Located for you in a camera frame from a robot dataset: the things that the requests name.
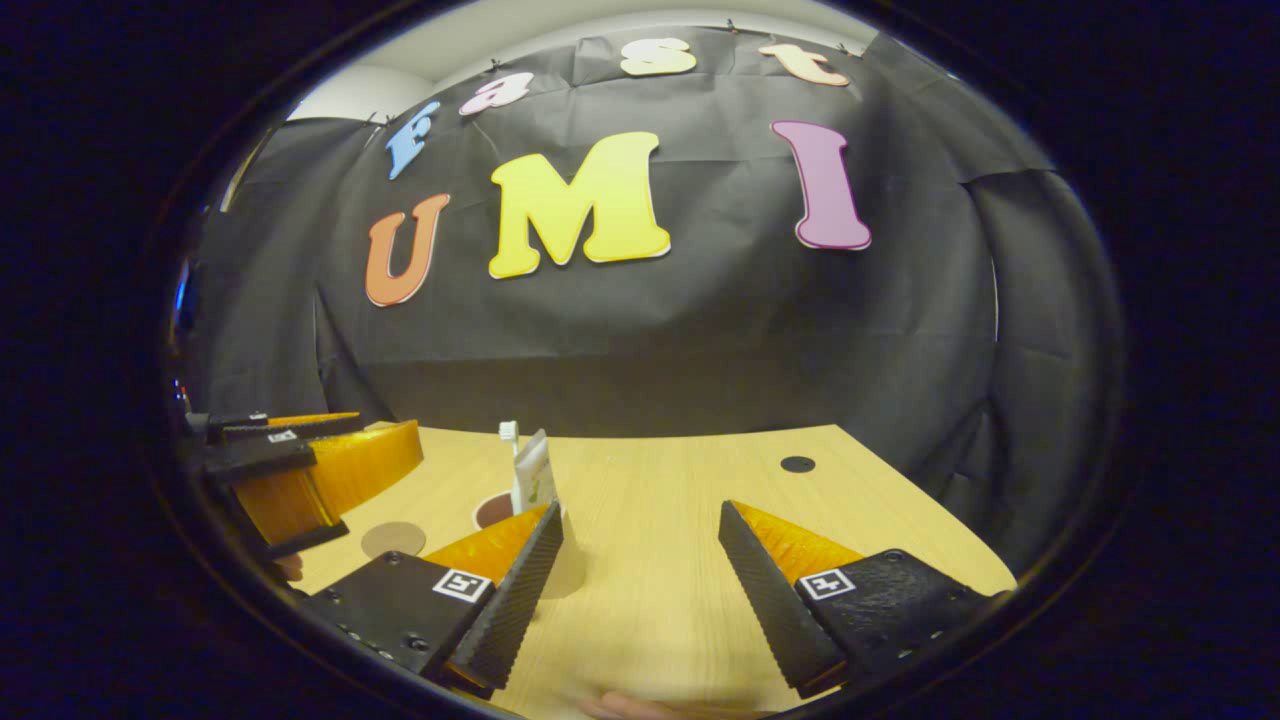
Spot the beige cup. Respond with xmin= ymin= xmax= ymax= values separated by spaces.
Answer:
xmin=472 ymin=490 xmax=591 ymax=601

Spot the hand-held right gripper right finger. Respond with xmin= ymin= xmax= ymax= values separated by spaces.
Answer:
xmin=718 ymin=500 xmax=1011 ymax=699

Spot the black backdrop cloth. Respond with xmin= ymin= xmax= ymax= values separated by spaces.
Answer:
xmin=185 ymin=28 xmax=1126 ymax=571

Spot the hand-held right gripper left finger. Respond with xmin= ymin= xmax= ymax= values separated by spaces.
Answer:
xmin=297 ymin=500 xmax=565 ymax=699

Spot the brown round coaster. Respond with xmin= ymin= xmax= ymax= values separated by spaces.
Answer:
xmin=361 ymin=521 xmax=428 ymax=560

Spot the wooden desktop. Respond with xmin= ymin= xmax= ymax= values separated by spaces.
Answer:
xmin=290 ymin=423 xmax=1018 ymax=720

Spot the white toothpaste tube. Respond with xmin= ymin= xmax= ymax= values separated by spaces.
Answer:
xmin=510 ymin=430 xmax=561 ymax=516

